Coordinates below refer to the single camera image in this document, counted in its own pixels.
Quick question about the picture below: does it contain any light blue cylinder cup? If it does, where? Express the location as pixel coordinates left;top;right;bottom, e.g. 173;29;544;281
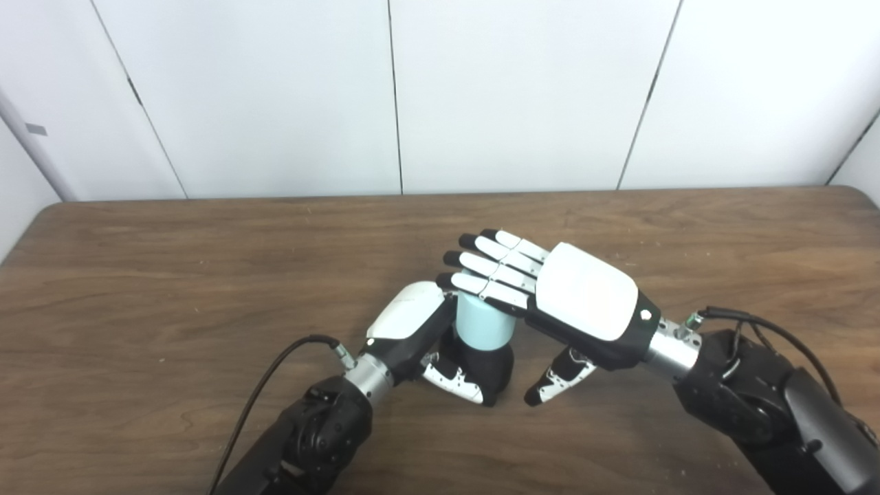
455;289;516;351

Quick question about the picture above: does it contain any white wall corner trim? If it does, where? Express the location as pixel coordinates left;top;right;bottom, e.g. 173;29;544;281
0;86;80;203

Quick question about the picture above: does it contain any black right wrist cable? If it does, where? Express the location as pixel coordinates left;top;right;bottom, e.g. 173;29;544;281
683;306;844;408

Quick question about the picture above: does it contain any black funnel-shaped nozzle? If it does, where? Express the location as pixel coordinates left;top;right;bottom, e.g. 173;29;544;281
437;330;515;408

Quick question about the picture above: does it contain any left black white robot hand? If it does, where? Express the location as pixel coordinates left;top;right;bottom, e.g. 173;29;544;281
364;280;486;407

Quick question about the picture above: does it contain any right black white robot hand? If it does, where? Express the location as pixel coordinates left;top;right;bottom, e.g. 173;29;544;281
436;229;663;408

